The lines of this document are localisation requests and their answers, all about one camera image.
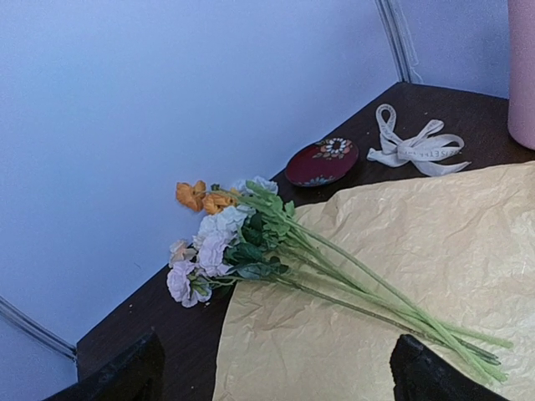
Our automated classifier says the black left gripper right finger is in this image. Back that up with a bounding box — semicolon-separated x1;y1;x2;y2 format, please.
390;334;507;401

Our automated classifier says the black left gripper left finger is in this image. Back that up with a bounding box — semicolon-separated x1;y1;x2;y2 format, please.
45;332;166;401

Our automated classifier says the orange yellow wrapping paper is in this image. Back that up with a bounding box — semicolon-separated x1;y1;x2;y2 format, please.
214;163;534;400

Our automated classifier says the orange flower bouquet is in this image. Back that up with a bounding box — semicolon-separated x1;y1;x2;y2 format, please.
166;177;512;383

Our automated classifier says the orange flower stem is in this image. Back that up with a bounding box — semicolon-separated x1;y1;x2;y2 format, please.
175;180;237;215

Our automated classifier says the grey printed ribbon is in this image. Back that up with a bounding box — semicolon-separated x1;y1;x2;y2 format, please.
366;104;471;177

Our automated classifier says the pink cylindrical vase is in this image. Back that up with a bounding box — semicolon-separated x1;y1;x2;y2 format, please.
507;0;534;150

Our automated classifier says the left aluminium frame post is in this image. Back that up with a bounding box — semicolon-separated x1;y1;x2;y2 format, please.
1;297;77;362

